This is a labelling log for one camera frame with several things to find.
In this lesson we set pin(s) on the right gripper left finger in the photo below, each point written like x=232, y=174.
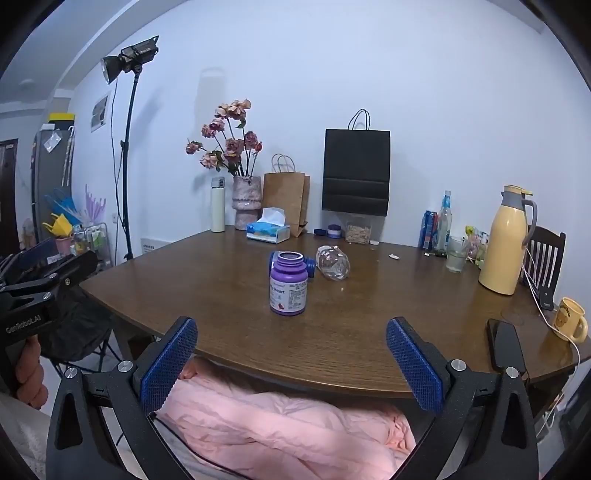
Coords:
x=79, y=444

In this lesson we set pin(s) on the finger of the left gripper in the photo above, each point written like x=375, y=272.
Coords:
x=17, y=264
x=68, y=272

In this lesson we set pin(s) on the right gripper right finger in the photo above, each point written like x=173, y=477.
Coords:
x=503, y=445

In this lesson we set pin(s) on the purple pill bottle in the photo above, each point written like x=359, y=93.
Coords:
x=288, y=284

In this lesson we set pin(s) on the blue pill bottle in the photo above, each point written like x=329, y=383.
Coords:
x=310, y=266

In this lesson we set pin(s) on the left hand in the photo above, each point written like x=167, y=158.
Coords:
x=29, y=372

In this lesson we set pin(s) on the white floor board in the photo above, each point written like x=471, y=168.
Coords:
x=149, y=245

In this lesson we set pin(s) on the black smartphone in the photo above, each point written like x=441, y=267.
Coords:
x=505, y=347

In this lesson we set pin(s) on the grey refrigerator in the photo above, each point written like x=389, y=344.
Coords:
x=51, y=166

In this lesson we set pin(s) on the white thermos bottle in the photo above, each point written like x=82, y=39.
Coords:
x=217, y=204

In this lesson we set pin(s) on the yellow mug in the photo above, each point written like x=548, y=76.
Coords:
x=570, y=320

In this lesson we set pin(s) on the pink ceramic vase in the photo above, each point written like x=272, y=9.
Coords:
x=247, y=200

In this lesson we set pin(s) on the pink jacket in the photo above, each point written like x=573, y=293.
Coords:
x=262, y=432

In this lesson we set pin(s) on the dried pink flowers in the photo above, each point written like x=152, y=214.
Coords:
x=235, y=148

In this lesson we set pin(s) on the blue tissue box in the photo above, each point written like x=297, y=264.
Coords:
x=271, y=228

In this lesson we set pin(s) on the dark wooden chair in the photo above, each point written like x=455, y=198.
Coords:
x=542, y=263

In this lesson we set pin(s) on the clear drinking glass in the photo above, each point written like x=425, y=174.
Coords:
x=457, y=252

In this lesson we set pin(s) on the snack packets pile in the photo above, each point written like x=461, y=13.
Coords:
x=477, y=244

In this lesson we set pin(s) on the yellow thermos jug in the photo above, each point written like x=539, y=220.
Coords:
x=512, y=229

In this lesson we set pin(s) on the brown paper bag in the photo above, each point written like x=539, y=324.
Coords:
x=287, y=189

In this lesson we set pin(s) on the blue drink can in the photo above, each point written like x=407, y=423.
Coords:
x=428, y=230

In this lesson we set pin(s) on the glass bottle blue cap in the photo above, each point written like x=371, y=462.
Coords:
x=445, y=222

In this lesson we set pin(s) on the clear plastic jar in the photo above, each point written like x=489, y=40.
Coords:
x=332, y=262

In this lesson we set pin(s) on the small purple white jar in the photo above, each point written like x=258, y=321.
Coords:
x=334, y=231

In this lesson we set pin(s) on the clear container of nuts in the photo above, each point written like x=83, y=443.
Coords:
x=358, y=234

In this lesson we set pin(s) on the black paper bag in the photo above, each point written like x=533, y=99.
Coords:
x=357, y=168

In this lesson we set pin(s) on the wall picture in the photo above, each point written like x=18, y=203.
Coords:
x=98, y=115

